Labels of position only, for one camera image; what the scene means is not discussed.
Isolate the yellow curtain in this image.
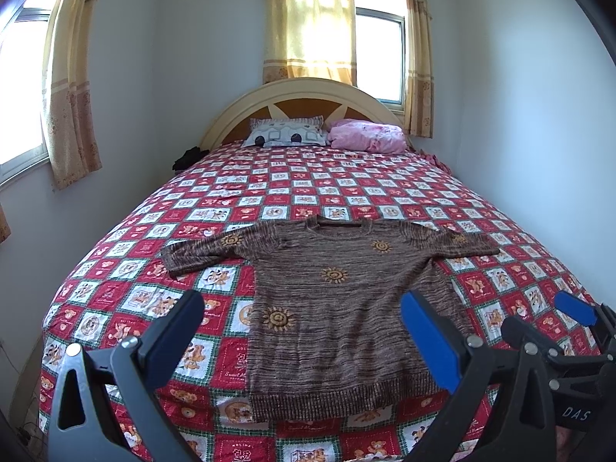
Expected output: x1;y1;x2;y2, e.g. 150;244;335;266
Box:
262;0;357;85
404;0;434;139

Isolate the back window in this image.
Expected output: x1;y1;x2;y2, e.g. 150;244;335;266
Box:
355;0;405;110

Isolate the pink pillow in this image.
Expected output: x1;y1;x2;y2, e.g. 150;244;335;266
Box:
328;119;407;154

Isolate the yellow right curtain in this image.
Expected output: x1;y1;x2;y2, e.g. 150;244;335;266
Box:
404;0;434;139

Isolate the left side window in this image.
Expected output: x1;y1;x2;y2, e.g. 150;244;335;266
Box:
1;0;55;182

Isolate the yellow centre curtain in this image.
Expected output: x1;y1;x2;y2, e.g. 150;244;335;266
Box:
262;0;357;85

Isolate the brown knit sweater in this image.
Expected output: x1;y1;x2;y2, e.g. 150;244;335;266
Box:
161;216;499;421

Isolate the cream wooden headboard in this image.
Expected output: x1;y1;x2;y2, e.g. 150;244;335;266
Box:
199;77;402;150

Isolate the beige left curtain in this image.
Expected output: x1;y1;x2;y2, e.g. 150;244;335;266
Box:
42;0;101;190

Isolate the window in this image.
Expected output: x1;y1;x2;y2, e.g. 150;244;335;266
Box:
1;0;55;182
355;0;405;110

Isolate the red patchwork bedspread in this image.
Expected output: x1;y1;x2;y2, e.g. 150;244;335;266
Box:
38;144;597;461

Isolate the black item beside bed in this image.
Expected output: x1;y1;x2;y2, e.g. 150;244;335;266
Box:
172;146;210;174

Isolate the grey patterned pillow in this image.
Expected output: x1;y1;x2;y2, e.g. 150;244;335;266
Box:
242;116;327;148

